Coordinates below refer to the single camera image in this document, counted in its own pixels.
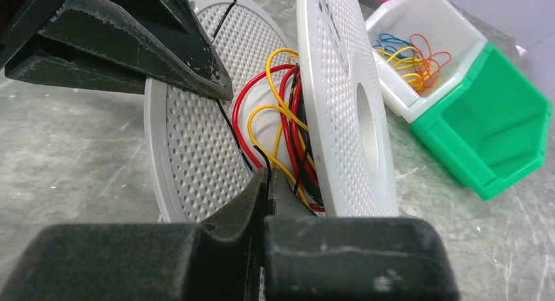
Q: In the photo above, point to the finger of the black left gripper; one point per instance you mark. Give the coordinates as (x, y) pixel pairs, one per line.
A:
(157, 15)

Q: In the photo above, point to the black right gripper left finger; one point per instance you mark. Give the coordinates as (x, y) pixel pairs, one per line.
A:
(218, 258)

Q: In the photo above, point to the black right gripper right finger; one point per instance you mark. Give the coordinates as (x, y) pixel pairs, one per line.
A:
(350, 258)

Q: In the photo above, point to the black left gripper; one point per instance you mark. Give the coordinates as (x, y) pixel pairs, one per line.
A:
(97, 45)

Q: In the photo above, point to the white perforated cable spool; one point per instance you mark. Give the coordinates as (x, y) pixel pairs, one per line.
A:
(197, 165)

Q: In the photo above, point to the green plastic bin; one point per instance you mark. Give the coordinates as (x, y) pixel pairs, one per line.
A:
(492, 129)

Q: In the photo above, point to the white plastic bin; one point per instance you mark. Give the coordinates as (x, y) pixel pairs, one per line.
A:
(422, 50)

